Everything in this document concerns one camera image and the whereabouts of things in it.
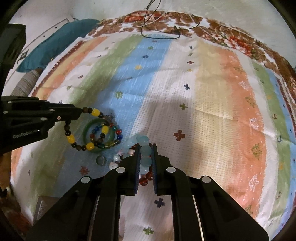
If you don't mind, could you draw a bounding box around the teal pillow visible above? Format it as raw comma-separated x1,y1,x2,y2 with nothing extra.
16,19,99,73

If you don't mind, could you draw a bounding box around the grey striped bolster pillow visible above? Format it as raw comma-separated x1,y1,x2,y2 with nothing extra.
11,68,43,97

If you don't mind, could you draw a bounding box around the light blue bead bracelet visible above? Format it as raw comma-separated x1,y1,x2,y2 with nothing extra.
129,134,153,175

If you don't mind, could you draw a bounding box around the yellow and black bead bracelet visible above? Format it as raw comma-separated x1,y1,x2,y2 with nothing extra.
63,106,110,152

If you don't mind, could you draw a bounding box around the silver metal tin box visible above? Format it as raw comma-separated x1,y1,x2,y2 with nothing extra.
33,196,60,225

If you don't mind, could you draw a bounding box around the pink and white charm bracelet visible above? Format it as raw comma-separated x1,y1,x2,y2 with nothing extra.
108,148,136,171

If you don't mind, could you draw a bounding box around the multicolour glass bead bracelet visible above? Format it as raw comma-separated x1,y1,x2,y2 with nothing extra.
89,121,123,149

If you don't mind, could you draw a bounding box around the green jade bangle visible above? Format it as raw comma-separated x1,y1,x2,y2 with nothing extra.
82,118,116,153

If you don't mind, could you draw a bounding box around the striped colourful woven cloth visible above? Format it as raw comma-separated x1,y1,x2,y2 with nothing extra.
11,32,295,240

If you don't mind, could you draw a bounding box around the dark red bead bracelet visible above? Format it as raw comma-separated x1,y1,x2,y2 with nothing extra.
130,143,154,186

